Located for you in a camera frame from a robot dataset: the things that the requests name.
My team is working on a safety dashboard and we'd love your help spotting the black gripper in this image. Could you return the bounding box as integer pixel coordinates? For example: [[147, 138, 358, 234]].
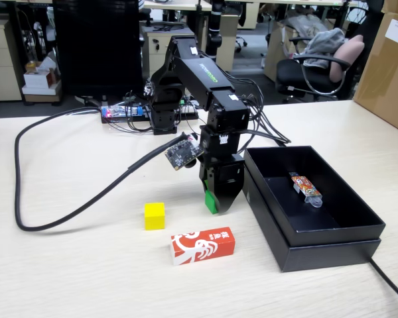
[[198, 125, 245, 215]]

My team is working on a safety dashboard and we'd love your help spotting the red white printed carton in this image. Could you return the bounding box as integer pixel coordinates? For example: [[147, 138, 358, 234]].
[[170, 227, 236, 266]]

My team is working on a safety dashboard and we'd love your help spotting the yellow cube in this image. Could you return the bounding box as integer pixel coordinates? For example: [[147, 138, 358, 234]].
[[144, 202, 166, 231]]

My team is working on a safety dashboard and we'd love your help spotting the black open box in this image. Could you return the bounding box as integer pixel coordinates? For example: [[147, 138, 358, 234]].
[[237, 158, 382, 273]]

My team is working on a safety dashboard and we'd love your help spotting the black cardboard box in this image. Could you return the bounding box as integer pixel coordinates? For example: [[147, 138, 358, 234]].
[[243, 144, 387, 248]]

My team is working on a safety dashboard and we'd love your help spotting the large brown cardboard box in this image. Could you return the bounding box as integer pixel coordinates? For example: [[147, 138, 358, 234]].
[[353, 11, 398, 137]]

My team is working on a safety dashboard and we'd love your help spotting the small orange snack packet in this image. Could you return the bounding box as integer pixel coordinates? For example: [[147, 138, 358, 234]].
[[288, 171, 323, 209]]

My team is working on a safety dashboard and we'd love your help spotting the controller board with LED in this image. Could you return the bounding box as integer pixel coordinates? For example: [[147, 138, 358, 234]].
[[100, 103, 144, 119]]

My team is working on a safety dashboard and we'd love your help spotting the black office chair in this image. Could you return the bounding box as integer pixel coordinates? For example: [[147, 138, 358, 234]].
[[275, 36, 352, 103]]

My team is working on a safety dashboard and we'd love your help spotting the plain beige cabinet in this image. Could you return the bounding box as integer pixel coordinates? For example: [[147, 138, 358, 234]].
[[215, 13, 240, 72]]

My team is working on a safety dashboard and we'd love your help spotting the grey cloth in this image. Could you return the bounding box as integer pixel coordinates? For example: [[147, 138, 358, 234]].
[[300, 28, 348, 69]]

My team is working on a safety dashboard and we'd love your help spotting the black monitor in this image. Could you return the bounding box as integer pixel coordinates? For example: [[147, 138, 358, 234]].
[[52, 0, 143, 107]]

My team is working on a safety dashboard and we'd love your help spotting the beige desk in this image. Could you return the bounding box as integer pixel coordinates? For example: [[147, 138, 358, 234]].
[[141, 0, 213, 11]]

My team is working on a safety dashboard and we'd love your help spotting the pink cushion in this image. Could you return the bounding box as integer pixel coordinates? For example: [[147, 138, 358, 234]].
[[329, 34, 365, 83]]

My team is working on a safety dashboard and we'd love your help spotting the clear plastic bag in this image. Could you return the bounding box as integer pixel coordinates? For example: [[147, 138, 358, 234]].
[[280, 15, 329, 34]]

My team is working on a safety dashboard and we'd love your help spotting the stack of white boxes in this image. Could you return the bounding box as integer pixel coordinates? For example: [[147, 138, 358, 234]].
[[21, 61, 62, 97]]

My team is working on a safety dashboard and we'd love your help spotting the beige drawer cabinet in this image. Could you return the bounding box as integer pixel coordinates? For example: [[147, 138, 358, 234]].
[[0, 18, 23, 102]]

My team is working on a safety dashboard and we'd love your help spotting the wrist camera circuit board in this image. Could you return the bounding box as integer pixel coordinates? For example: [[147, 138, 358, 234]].
[[164, 132, 206, 172]]

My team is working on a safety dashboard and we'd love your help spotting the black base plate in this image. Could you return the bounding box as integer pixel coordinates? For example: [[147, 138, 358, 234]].
[[101, 111, 200, 126]]

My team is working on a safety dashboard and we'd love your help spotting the black servo wire bundle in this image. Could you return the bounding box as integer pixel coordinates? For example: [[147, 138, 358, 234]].
[[225, 72, 292, 156]]

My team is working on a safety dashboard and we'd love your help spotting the thick black sleeved cable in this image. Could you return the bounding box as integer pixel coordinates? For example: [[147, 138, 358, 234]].
[[14, 106, 190, 232]]

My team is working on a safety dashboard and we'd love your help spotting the black power cable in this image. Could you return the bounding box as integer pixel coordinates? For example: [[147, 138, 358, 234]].
[[271, 135, 398, 311]]

